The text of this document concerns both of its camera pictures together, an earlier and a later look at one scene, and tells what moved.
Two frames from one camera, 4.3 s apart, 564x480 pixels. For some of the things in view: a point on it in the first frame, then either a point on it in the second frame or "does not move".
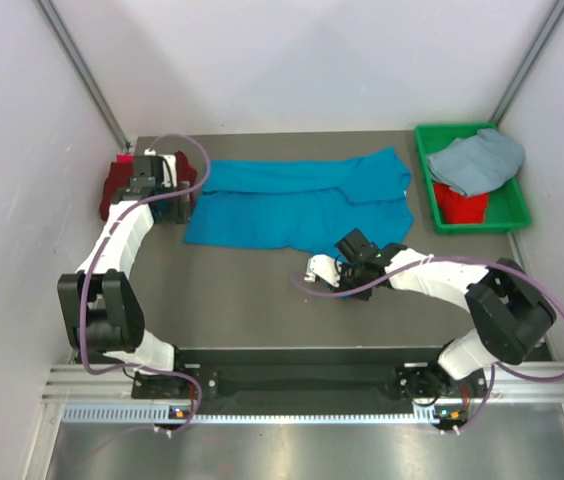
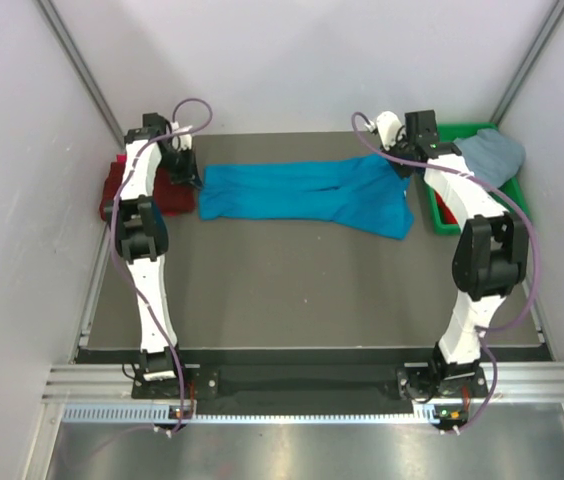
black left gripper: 177,214 to 189,174
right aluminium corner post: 528,62 does not move
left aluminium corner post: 80,67 does not move
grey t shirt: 477,165 does not move
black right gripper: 343,269 to 389,156
